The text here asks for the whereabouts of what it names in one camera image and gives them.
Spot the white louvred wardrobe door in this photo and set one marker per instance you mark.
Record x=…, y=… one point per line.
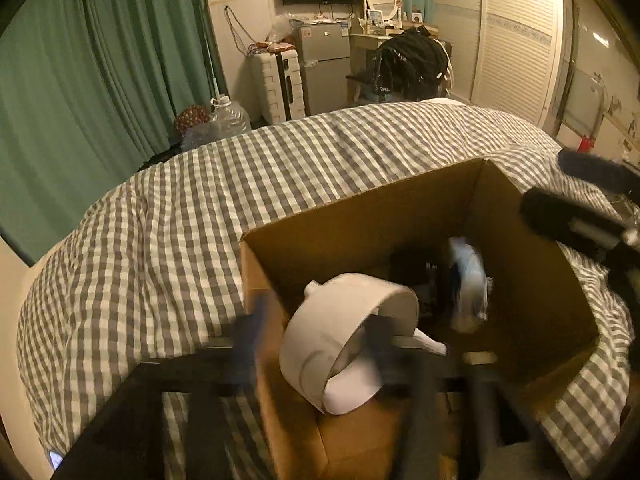
x=517, y=35

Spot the silver small fridge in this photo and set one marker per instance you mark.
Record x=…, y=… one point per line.
x=324, y=67

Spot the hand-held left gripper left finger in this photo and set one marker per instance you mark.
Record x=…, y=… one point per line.
x=248, y=332

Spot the dark object in box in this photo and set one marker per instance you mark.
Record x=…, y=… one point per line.
x=420, y=280

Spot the pile of black clothes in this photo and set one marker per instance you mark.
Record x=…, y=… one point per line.
x=412, y=62

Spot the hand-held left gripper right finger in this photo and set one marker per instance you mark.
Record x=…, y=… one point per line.
x=379, y=347

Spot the red small object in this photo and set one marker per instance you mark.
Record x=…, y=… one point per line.
x=585, y=144

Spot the white baseball cap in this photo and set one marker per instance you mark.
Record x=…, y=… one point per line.
x=320, y=340

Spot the clear plastic water jug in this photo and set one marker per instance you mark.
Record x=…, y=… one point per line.
x=229, y=117

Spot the brown cardboard box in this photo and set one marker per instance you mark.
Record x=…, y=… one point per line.
x=360, y=240

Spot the white suitcase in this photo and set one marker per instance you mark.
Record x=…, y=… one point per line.
x=277, y=87

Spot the grey checkered blanket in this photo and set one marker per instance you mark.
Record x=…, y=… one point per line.
x=210, y=220

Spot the smartphone with lit screen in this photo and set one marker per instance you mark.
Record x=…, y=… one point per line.
x=55, y=459

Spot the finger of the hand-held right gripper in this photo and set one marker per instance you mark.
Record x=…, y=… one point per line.
x=595, y=170
x=560, y=217

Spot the red patterned bag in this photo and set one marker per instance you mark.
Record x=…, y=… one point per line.
x=191, y=119

